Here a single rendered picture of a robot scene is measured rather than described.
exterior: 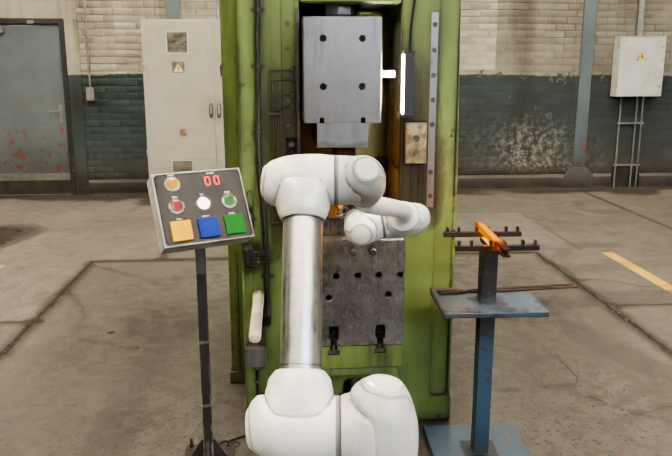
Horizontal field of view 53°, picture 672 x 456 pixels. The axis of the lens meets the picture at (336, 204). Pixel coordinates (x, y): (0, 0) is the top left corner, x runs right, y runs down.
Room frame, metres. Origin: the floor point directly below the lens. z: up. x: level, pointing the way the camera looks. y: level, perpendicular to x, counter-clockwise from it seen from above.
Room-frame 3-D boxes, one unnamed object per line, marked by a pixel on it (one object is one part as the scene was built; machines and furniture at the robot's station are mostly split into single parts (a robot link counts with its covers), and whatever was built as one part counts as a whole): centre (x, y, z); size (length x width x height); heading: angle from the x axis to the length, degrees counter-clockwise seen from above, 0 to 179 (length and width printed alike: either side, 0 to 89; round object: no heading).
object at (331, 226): (2.81, -0.01, 0.96); 0.42 x 0.20 x 0.09; 5
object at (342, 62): (2.81, -0.05, 1.56); 0.42 x 0.39 x 0.40; 5
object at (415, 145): (2.76, -0.33, 1.27); 0.09 x 0.02 x 0.17; 95
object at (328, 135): (2.81, -0.01, 1.32); 0.42 x 0.20 x 0.10; 5
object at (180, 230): (2.31, 0.55, 1.01); 0.07 x 0.05 x 0.07; 120
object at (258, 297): (2.48, 0.31, 0.62); 0.44 x 0.05 x 0.05; 5
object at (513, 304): (2.52, -0.60, 0.67); 0.40 x 0.30 x 0.02; 93
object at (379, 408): (1.42, -0.10, 0.77); 0.18 x 0.16 x 0.22; 90
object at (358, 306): (2.82, -0.06, 0.69); 0.56 x 0.38 x 0.45; 5
